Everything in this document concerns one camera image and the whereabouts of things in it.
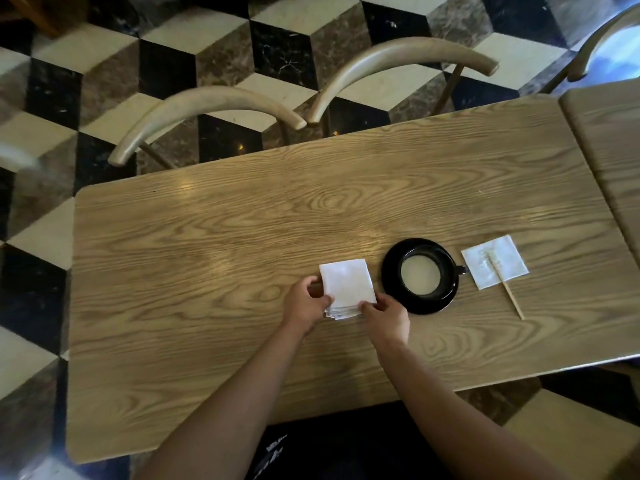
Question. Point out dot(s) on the person's left hand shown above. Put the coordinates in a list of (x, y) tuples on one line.
[(300, 307)]

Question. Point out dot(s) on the person's right hand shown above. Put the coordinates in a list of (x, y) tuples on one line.
[(389, 322)]

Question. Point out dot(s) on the person's right thumb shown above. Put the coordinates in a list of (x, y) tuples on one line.
[(367, 309)]

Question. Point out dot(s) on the person's left thumb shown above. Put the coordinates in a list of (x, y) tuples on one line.
[(324, 300)]

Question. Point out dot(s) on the stack of white napkins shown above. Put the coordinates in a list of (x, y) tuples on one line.
[(347, 282)]

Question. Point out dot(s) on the person's right forearm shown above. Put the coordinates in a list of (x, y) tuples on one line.
[(450, 414)]

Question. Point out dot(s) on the person's left forearm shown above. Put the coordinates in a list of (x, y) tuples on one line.
[(235, 399)]

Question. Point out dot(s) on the black saucer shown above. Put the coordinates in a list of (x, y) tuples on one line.
[(392, 287)]

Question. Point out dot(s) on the black cup with white drink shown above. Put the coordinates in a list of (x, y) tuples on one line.
[(421, 274)]

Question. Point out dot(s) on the person's black printed clothing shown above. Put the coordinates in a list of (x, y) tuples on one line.
[(345, 444)]

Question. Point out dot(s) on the wooden stir stick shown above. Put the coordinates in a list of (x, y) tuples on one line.
[(510, 293)]

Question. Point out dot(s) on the single unfolded white napkin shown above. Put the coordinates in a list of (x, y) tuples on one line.
[(507, 259)]

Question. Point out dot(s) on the wooden chair with curved back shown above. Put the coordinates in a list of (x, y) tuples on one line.
[(595, 42), (200, 100), (400, 48)]

